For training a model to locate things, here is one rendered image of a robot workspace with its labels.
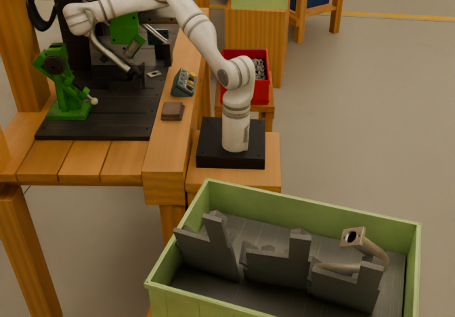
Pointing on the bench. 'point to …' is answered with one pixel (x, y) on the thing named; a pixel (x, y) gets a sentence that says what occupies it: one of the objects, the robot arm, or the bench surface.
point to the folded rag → (172, 111)
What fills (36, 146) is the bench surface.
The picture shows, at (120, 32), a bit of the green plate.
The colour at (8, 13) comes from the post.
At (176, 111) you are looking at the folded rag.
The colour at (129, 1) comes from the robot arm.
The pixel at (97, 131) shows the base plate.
